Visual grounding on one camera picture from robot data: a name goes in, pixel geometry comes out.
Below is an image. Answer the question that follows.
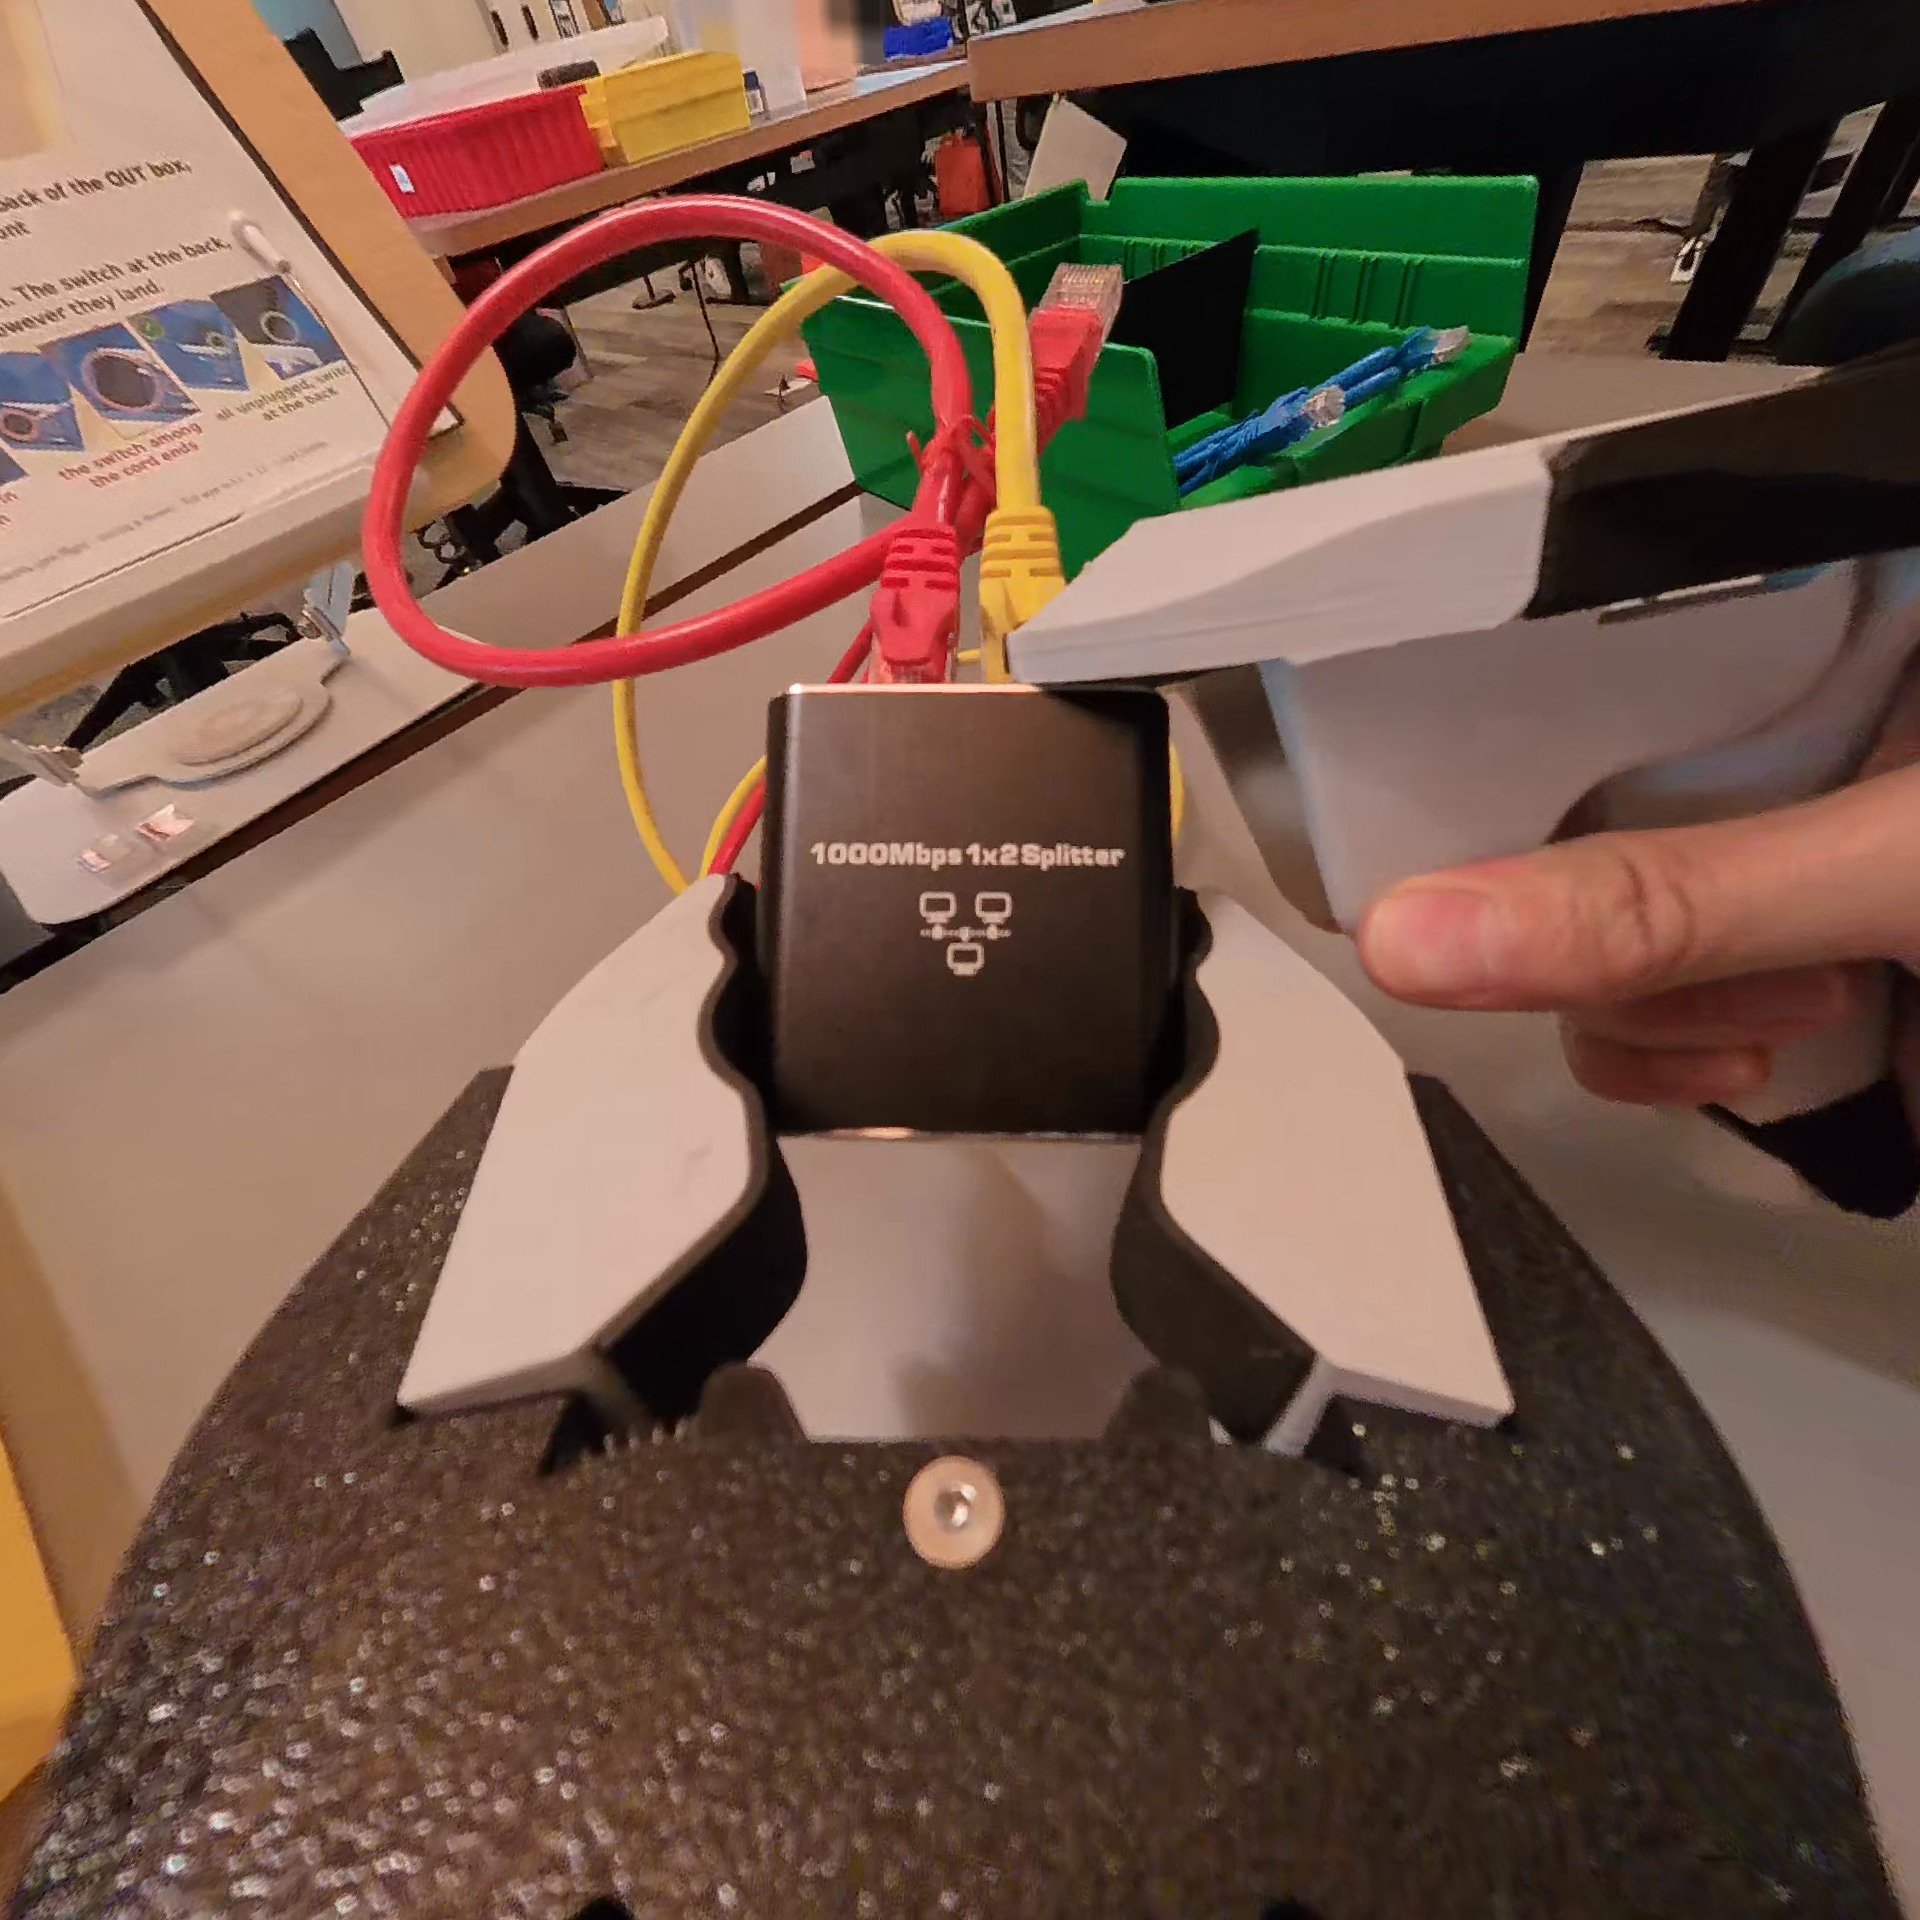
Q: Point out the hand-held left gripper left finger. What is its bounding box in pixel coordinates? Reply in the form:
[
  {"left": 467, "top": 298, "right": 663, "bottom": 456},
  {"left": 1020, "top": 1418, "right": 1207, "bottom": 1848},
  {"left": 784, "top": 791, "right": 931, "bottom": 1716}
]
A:
[{"left": 398, "top": 881, "right": 806, "bottom": 1418}]

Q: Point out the red ethernet cable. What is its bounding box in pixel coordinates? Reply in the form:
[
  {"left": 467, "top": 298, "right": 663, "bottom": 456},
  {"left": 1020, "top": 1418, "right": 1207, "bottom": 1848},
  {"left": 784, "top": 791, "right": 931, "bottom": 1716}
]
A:
[{"left": 360, "top": 196, "right": 1128, "bottom": 875}]

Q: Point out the green plastic bin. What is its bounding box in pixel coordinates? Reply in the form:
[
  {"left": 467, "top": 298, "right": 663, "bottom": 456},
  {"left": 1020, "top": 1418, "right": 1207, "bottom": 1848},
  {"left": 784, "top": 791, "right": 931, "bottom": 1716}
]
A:
[{"left": 804, "top": 171, "right": 1544, "bottom": 580}]

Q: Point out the black ethernet splitter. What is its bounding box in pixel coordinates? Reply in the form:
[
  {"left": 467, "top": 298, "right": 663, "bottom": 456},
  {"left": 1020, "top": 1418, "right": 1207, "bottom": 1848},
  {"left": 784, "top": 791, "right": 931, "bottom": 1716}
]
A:
[{"left": 752, "top": 687, "right": 1192, "bottom": 1136}]

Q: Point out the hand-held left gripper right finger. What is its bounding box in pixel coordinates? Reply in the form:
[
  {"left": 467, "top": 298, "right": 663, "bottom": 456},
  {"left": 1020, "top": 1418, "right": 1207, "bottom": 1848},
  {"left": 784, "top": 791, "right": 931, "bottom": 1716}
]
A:
[{"left": 1110, "top": 887, "right": 1517, "bottom": 1432}]

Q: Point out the yellow ethernet cable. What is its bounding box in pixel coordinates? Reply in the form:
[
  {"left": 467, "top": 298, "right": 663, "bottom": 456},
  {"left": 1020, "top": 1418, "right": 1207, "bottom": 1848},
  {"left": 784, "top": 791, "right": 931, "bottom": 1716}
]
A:
[{"left": 612, "top": 232, "right": 1191, "bottom": 896}]

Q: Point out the instruction sheet board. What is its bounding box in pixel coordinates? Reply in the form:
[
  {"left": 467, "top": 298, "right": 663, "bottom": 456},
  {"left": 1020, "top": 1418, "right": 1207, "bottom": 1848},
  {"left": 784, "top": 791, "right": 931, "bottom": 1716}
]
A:
[{"left": 0, "top": 0, "right": 519, "bottom": 722}]

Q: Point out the blue ethernet cable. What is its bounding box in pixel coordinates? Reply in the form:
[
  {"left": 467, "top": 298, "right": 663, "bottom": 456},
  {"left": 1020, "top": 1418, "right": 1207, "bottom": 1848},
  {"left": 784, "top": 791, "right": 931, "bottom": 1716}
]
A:
[{"left": 1171, "top": 326, "right": 1481, "bottom": 502}]

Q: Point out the person's right hand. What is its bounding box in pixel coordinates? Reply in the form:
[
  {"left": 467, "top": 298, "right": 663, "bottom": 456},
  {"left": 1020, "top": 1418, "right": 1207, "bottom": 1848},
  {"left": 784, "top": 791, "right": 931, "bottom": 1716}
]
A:
[{"left": 1357, "top": 830, "right": 1920, "bottom": 1116}]

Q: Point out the red plastic bin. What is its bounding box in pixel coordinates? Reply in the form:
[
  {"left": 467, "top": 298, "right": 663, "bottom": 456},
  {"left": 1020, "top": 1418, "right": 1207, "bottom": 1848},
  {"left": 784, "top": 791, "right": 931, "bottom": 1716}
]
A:
[{"left": 345, "top": 86, "right": 609, "bottom": 222}]

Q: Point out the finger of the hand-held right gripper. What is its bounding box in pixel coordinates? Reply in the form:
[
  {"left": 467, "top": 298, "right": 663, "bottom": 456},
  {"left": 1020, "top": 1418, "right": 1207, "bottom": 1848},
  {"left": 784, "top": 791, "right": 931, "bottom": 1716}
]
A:
[{"left": 1006, "top": 430, "right": 1580, "bottom": 688}]

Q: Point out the small yellow plastic bin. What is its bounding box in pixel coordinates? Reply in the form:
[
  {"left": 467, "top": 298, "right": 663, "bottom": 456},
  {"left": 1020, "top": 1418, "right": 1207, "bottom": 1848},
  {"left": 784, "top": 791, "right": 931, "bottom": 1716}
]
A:
[{"left": 581, "top": 47, "right": 755, "bottom": 170}]

